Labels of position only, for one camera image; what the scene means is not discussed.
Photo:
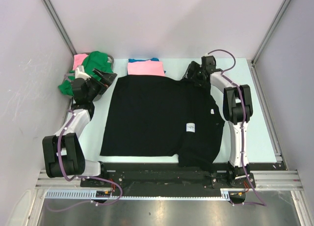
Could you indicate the pink t shirt in tray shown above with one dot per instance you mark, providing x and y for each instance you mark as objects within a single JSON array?
[{"x": 78, "y": 60}]

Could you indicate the grey laundry tray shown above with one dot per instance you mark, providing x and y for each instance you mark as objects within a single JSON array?
[{"x": 111, "y": 61}]

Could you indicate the folded blue t shirt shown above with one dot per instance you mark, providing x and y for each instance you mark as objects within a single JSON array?
[{"x": 139, "y": 60}]

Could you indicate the black polo shirt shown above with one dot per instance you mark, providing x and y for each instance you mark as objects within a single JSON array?
[{"x": 153, "y": 116}]

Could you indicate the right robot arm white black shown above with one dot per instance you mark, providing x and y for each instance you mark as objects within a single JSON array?
[{"x": 237, "y": 110}]

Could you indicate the left aluminium frame post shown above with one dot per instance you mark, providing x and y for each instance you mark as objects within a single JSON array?
[{"x": 48, "y": 4}]

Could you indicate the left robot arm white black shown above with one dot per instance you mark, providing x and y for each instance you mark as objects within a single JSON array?
[{"x": 63, "y": 155}]

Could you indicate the right aluminium frame post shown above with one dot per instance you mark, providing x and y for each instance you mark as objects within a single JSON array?
[{"x": 273, "y": 26}]

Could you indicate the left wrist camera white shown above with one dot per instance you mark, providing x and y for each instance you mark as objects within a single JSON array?
[{"x": 78, "y": 73}]

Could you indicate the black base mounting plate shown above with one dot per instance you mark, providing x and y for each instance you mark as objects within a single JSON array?
[{"x": 166, "y": 179}]

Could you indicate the folded pink t shirt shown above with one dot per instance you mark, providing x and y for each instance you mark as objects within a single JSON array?
[{"x": 146, "y": 68}]

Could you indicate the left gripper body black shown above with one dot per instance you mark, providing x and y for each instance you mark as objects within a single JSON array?
[{"x": 94, "y": 88}]

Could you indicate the green t shirt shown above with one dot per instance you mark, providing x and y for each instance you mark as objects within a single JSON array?
[{"x": 98, "y": 61}]

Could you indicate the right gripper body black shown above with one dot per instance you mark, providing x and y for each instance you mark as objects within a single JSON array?
[{"x": 199, "y": 76}]

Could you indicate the aluminium frame post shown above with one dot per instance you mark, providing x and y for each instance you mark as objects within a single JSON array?
[
  {"x": 48, "y": 4},
  {"x": 273, "y": 26}
]

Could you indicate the grey slotted cable duct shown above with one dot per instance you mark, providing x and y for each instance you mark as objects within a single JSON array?
[{"x": 215, "y": 195}]

